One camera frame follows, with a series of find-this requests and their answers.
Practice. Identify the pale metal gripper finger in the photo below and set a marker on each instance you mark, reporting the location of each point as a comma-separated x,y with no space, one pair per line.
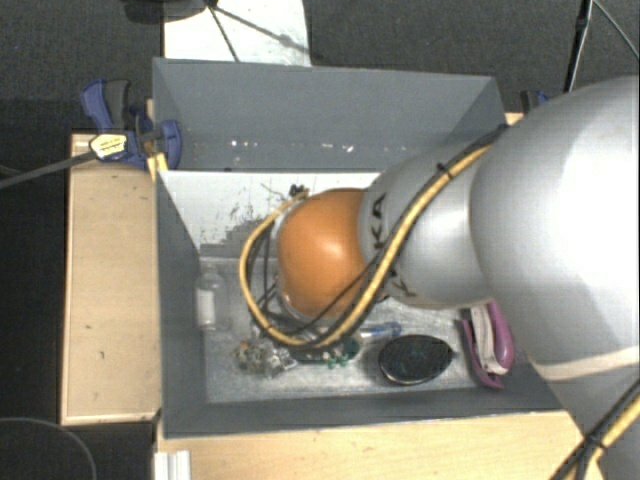
248,353
280,361

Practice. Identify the blue and clear pen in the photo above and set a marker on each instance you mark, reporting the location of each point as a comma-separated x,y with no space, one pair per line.
382,330

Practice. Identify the clear glass bottle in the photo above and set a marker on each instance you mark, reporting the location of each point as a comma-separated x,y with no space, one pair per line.
209,298

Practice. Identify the black oval disc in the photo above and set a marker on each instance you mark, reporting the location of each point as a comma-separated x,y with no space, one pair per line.
415,359

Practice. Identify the pale wood flat board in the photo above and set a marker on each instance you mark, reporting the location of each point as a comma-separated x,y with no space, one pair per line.
110,288

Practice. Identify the purple and white case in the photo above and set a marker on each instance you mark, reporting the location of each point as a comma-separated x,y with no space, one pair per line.
492,348

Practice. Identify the grey metal bin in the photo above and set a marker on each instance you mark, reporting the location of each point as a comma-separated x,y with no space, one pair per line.
310,118

